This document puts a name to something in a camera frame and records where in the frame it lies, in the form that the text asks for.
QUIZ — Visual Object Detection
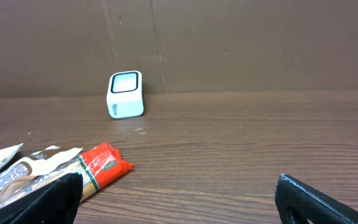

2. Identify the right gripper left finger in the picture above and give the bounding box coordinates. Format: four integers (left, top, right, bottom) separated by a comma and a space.
0, 173, 83, 224

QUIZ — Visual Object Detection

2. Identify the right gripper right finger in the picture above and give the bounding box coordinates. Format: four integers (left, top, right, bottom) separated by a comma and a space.
275, 174, 358, 224

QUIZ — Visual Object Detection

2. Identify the beige brown snack pouch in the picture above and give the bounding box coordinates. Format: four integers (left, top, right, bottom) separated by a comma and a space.
0, 146, 82, 193

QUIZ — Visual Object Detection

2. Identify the orange spaghetti package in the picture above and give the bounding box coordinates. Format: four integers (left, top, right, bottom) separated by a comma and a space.
0, 142, 134, 209

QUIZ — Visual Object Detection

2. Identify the white barcode scanner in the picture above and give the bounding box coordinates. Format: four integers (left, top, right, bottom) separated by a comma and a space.
106, 70, 144, 119

